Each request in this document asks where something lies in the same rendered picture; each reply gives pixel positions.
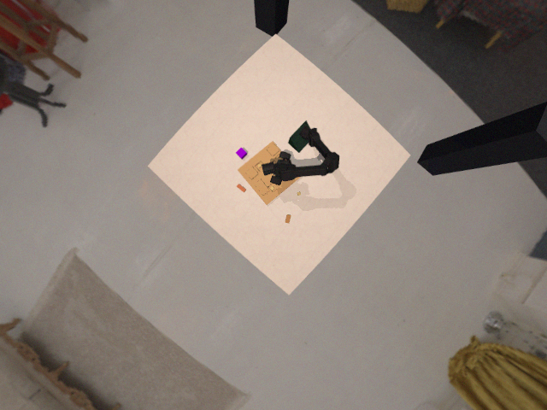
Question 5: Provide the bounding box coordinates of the purple cube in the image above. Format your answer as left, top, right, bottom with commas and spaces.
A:
236, 147, 247, 160

